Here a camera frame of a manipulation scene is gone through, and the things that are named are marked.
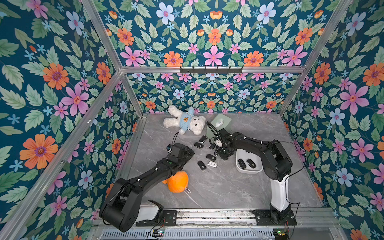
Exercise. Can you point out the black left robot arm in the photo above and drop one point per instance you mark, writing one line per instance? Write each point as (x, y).
(121, 208)

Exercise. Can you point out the green tissue box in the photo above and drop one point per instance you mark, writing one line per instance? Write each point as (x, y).
(219, 122)

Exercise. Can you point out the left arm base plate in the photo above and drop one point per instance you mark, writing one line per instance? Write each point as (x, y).
(165, 218)

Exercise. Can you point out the orange plush toy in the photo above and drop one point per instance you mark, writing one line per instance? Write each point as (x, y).
(177, 183)

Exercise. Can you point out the white storage box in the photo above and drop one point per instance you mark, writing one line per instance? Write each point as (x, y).
(244, 155)

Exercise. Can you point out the aluminium front rail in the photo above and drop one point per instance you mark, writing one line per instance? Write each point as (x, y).
(305, 217)

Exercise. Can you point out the black silver flip key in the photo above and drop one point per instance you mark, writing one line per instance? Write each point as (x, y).
(202, 139)

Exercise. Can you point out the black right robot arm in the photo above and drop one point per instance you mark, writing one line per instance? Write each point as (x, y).
(276, 163)

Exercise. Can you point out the black hook rail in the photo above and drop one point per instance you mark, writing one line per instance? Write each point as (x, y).
(211, 70)

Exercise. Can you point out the black VW key front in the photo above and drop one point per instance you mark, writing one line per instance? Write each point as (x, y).
(201, 165)

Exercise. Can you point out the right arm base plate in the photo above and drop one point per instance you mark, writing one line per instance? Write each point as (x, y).
(275, 218)

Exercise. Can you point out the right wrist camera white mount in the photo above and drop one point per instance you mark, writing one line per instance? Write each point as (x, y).
(218, 143)

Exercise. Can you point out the white teddy bear blue shirt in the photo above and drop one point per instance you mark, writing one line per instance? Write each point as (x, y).
(185, 121)

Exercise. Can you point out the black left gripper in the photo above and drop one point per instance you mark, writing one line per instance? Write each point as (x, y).
(187, 155)

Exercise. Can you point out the white key fob with tag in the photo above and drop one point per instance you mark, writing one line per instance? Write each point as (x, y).
(212, 164)

